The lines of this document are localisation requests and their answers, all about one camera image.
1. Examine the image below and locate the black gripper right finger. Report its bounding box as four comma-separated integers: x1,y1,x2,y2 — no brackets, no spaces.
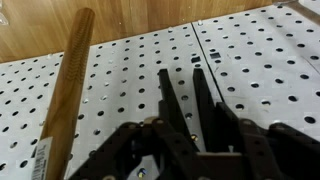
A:
215,101,320,180

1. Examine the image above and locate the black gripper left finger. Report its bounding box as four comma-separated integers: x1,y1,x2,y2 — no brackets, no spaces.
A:
67,115,215,180

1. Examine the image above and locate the white perforated pegboard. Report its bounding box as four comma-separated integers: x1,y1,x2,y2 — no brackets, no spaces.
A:
0,0,320,180

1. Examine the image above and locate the clear glass petri dish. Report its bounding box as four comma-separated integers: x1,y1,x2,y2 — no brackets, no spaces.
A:
0,12,10,27

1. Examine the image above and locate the long wooden handle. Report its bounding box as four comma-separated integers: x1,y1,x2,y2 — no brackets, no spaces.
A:
32,7,97,180

